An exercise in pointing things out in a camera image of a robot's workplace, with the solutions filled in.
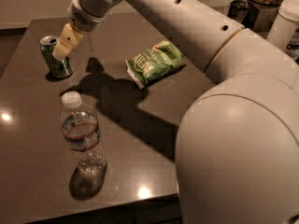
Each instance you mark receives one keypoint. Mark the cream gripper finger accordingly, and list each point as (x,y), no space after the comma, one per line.
(70,37)

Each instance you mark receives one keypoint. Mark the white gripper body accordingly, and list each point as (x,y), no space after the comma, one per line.
(84,17)

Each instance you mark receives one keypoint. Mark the green soda can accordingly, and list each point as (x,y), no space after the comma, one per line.
(59,69)

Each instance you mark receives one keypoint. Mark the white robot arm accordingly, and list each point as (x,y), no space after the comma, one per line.
(237,148)

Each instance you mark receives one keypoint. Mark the clear plastic water bottle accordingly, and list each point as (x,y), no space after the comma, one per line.
(81,131)

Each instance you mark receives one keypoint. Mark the green chip bag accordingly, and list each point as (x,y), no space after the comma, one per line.
(154,63)

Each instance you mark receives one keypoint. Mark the black mesh cup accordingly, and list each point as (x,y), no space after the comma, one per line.
(238,11)

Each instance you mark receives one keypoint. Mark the dark box under jar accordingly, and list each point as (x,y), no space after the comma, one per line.
(259,18)

